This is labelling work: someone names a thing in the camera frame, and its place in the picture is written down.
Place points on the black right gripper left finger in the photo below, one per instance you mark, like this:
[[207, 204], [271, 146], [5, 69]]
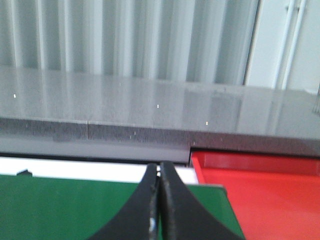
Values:
[[138, 219]]

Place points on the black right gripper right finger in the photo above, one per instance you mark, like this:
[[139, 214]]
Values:
[[183, 217]]

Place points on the red plastic tray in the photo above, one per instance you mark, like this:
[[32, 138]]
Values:
[[274, 197]]

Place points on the green conveyor belt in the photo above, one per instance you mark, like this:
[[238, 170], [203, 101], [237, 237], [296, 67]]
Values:
[[37, 208]]

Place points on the grey stone countertop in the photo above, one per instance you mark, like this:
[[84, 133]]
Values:
[[57, 113]]

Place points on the white pleated curtain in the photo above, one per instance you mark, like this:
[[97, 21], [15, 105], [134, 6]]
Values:
[[205, 41]]

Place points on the white conveyor back rail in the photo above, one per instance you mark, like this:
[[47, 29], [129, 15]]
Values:
[[80, 170]]

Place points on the white wall pipes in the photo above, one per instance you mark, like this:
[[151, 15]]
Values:
[[295, 11]]

